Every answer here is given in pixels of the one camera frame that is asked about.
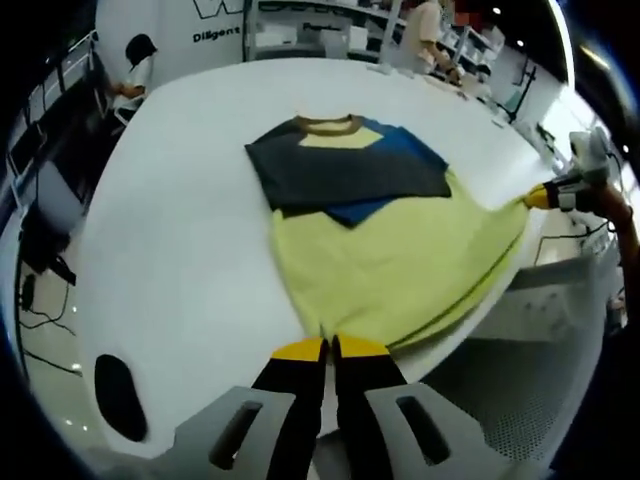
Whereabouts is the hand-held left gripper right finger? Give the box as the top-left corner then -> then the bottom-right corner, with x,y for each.
331,333 -> 489,480

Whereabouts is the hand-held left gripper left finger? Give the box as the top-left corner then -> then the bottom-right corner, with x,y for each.
172,335 -> 331,480

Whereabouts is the yellow blue grey garment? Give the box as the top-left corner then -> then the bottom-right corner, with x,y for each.
243,113 -> 539,357

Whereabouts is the person's right hand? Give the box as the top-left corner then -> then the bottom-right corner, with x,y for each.
593,184 -> 626,217

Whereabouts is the black stand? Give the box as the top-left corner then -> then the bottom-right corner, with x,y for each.
502,52 -> 539,124

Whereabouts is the white ceiling light strip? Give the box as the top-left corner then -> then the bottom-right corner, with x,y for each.
547,0 -> 576,86

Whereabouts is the grey perforated metal cabinet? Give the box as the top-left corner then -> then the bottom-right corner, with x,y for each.
422,249 -> 619,464

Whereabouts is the white shelf unit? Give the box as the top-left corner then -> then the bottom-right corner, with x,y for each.
449,19 -> 506,86

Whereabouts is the grey chair back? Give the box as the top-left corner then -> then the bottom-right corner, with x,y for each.
323,30 -> 350,59

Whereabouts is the black office chair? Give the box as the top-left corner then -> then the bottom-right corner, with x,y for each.
19,159 -> 89,286

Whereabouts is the group of white storage bins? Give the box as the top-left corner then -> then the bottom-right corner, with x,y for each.
259,19 -> 371,56

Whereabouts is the grey metal shelf unit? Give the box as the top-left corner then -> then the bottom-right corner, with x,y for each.
244,0 -> 401,64

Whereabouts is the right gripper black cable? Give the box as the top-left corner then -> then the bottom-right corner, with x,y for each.
534,149 -> 621,269

